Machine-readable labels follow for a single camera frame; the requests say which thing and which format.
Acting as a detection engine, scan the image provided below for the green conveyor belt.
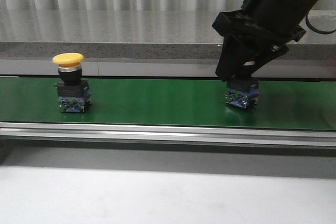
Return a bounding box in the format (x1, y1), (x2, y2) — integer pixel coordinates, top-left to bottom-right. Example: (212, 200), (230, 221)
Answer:
(1, 77), (335, 130)

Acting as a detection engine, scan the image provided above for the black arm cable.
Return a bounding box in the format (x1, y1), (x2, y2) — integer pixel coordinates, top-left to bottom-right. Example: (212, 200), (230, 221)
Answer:
(304, 11), (336, 35)

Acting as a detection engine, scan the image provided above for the aluminium conveyor frame rail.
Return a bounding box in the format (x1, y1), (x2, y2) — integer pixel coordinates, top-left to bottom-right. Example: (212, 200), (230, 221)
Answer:
(1, 122), (335, 149)

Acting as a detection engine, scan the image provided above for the yellow mushroom push button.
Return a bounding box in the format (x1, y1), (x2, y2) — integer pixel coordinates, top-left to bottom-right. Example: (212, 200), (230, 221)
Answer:
(52, 52), (91, 113)
(225, 60), (259, 109)

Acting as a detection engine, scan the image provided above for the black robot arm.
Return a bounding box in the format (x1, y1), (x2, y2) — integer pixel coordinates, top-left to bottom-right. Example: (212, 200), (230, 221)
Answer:
(213, 0), (318, 81)

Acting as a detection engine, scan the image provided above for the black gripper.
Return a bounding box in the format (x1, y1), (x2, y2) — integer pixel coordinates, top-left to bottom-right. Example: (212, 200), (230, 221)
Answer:
(212, 0), (307, 82)

